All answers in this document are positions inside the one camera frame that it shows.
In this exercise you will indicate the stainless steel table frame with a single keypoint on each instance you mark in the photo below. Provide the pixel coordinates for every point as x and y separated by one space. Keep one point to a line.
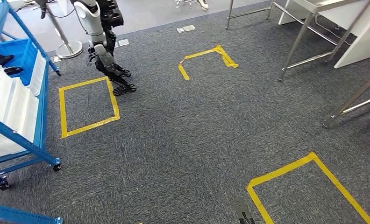
230 15

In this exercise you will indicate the humanoid robot with black legs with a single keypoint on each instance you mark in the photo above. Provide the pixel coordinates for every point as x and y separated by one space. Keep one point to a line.
92 21

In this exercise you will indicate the yellow floor tape square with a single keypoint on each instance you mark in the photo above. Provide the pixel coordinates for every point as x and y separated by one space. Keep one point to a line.
62 108

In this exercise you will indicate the translucent white plastic crate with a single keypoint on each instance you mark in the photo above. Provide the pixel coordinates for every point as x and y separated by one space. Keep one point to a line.
8 102
36 74

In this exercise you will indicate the person's foot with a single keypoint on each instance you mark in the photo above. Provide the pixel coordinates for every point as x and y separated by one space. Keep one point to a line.
203 4

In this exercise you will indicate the blue plastic bin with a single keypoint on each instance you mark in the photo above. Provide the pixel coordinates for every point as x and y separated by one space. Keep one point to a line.
21 52

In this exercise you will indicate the silver floor outlet plate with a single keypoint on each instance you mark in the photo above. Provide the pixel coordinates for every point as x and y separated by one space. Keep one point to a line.
56 59
124 42
186 28

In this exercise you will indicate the silver stand with round base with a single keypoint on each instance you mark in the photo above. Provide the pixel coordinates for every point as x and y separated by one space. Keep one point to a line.
69 49

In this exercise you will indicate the stainless steel side table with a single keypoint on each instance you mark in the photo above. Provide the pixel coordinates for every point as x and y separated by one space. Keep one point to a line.
296 43

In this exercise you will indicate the open yellow floor tape outline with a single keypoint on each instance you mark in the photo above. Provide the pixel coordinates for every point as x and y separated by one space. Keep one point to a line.
225 57

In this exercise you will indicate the metal chair base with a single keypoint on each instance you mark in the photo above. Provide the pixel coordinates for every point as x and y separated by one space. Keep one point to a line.
185 2

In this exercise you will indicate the black part in bin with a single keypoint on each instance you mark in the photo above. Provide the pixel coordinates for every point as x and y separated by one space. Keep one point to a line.
13 71
2 58

